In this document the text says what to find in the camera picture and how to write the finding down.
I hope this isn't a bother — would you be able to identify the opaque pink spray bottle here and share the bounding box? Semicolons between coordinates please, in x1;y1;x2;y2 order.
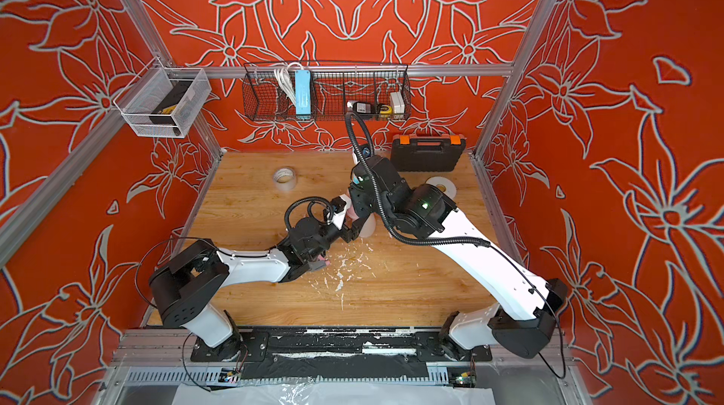
346;206;358;221

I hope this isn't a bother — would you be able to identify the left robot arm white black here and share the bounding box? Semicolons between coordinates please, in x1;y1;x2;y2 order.
149;195;362;348

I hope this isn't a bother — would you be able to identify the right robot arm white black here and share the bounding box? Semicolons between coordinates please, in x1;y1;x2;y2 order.
345;112;568;359

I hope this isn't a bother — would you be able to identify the white spray bottle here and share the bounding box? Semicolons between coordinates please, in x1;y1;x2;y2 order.
359;215;376;238

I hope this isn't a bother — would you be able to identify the pink grey spray nozzle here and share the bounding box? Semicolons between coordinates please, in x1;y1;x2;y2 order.
312;256;330;270

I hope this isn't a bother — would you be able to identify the black orange tool case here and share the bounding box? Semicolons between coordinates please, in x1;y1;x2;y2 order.
390;135;467;172

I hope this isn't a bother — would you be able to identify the clear tape roll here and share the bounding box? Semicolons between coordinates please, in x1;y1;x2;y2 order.
273;167;297;192

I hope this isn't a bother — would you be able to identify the white tape roll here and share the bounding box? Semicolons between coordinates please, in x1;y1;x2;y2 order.
426;176;457;199

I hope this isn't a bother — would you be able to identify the white small box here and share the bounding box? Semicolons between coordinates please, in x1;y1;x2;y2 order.
390;91;405;120

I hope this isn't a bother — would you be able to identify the light blue box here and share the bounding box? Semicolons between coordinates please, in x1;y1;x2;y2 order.
294;69;312;120

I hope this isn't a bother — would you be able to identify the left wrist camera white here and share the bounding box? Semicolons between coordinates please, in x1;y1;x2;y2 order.
331;194;352;230

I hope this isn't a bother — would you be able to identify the white cable bundle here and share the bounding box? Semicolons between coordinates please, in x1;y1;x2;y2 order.
273;66;298;105

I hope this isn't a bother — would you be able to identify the black wire basket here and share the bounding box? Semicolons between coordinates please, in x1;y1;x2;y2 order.
242;61;412;122

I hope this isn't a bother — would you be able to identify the clear plastic wall bin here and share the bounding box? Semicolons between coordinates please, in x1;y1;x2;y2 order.
113;67;211;138

